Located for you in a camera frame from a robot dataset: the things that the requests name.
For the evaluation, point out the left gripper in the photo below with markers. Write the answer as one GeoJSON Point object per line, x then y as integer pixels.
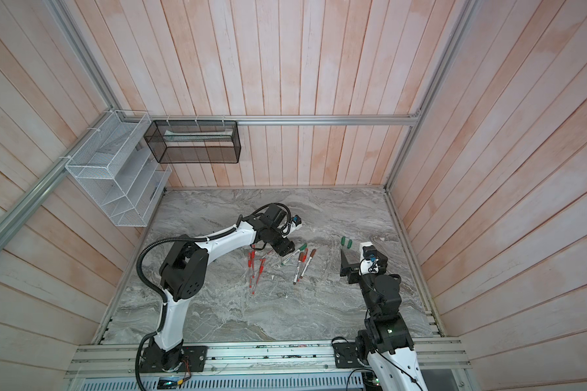
{"type": "Point", "coordinates": [285, 247]}

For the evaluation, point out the white wire mesh shelf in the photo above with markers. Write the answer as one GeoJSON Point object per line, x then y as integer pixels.
{"type": "Point", "coordinates": [118, 170]}

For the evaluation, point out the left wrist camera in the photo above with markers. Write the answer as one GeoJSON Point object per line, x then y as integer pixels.
{"type": "Point", "coordinates": [295, 223]}

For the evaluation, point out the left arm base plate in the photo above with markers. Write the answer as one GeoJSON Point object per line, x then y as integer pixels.
{"type": "Point", "coordinates": [180, 358]}

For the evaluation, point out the aluminium front rail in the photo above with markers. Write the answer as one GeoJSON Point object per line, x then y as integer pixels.
{"type": "Point", "coordinates": [236, 358]}

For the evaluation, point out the brown marker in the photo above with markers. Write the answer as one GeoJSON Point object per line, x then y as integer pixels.
{"type": "Point", "coordinates": [297, 271]}
{"type": "Point", "coordinates": [308, 262]}

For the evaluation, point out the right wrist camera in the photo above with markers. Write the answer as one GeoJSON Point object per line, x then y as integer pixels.
{"type": "Point", "coordinates": [369, 259]}

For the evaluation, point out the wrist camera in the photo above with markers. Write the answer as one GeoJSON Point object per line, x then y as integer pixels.
{"type": "Point", "coordinates": [369, 259]}
{"type": "Point", "coordinates": [295, 223]}

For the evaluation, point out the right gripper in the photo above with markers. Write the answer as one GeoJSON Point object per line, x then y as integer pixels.
{"type": "Point", "coordinates": [347, 270]}

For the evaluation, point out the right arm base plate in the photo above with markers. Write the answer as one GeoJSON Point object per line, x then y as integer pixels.
{"type": "Point", "coordinates": [346, 355]}

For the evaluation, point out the brown marker right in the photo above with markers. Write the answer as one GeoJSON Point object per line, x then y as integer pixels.
{"type": "Point", "coordinates": [308, 262]}

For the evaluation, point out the black wire mesh basket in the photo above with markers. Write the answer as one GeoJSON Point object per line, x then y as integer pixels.
{"type": "Point", "coordinates": [194, 141]}

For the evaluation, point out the brown marker left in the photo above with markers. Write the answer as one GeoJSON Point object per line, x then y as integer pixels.
{"type": "Point", "coordinates": [297, 271]}

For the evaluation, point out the red gel pen long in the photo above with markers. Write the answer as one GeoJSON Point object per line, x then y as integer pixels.
{"type": "Point", "coordinates": [256, 280]}

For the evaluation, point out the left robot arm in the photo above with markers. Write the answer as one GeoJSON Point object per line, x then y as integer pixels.
{"type": "Point", "coordinates": [183, 275]}

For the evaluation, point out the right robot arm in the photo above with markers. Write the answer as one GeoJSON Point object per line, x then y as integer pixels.
{"type": "Point", "coordinates": [385, 345]}

